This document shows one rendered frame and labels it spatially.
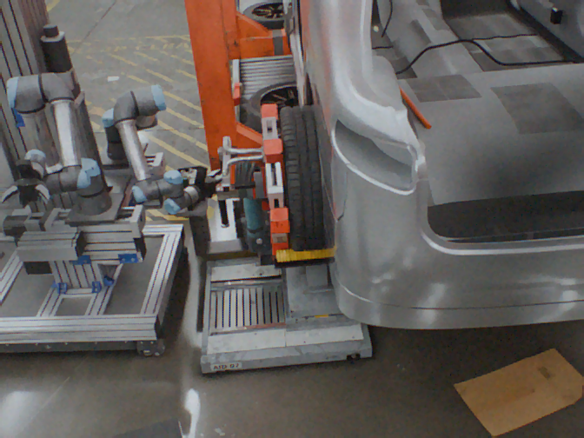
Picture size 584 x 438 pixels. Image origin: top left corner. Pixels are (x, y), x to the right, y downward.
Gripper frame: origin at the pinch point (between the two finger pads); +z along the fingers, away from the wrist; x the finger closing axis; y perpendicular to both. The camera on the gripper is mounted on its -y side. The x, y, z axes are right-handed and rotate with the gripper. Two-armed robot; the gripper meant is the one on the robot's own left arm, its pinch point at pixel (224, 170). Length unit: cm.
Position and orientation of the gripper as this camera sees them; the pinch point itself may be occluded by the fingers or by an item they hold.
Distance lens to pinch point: 315.2
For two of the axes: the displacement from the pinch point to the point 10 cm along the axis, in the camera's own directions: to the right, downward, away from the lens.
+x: 7.5, 3.4, -5.6
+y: 0.6, 8.2, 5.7
